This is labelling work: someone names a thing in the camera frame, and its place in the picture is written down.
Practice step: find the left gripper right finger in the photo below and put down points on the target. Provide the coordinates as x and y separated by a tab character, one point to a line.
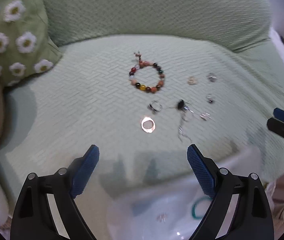
252	218

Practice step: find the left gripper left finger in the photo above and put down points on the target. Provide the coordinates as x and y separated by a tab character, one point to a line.
32	217

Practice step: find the silver flower earring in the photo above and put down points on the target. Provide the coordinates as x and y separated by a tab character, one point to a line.
192	80

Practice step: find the silver pink crystal earring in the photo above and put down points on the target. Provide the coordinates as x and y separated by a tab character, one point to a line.
205	116

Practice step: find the white plastic tray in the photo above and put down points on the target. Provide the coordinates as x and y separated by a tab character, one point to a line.
171	210

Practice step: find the large green covered pillow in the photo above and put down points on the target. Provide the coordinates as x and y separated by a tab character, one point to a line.
233	24

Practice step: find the green textured bedspread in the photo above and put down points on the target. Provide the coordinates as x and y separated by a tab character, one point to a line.
129	96

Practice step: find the green daisy cushion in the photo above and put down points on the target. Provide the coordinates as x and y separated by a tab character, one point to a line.
25	45

